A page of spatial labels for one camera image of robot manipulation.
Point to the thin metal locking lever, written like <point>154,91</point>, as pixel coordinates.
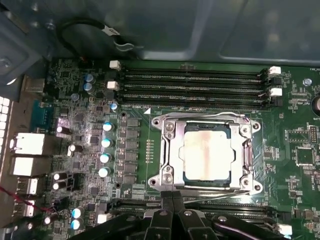
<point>220,196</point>
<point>220,114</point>

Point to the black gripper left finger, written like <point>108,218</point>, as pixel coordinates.
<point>160,225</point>

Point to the round silver coin battery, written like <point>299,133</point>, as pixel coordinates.
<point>317,103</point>

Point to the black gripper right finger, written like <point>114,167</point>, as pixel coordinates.
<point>192,225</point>

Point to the black open PC case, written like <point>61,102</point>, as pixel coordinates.
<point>175,27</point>

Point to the blue rear port connector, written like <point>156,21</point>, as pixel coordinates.
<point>42,112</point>

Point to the CPU socket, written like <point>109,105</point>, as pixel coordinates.
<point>160,183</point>

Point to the silver square CPU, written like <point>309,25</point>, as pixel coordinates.
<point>207,155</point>

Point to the silver rear port block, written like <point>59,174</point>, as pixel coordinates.
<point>30,143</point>
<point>27,166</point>

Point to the metal socket cover frame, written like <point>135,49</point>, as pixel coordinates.
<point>175,155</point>

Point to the green motherboard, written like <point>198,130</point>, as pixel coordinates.
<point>280,162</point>

